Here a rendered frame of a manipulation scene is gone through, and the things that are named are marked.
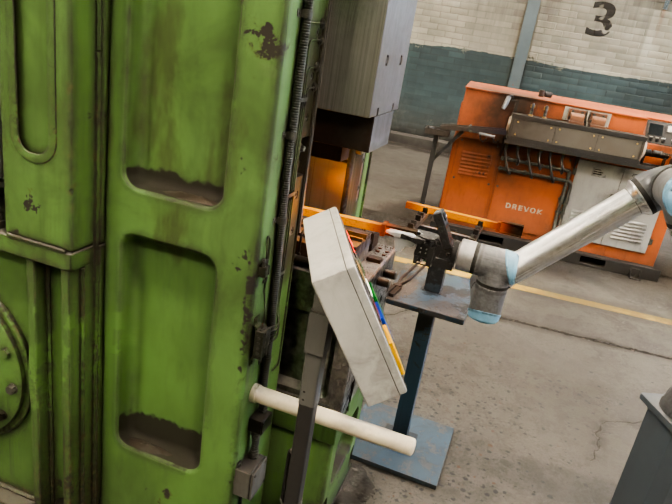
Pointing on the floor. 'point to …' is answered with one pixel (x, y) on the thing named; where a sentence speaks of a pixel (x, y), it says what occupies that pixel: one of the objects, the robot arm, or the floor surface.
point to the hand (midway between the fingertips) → (391, 228)
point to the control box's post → (310, 392)
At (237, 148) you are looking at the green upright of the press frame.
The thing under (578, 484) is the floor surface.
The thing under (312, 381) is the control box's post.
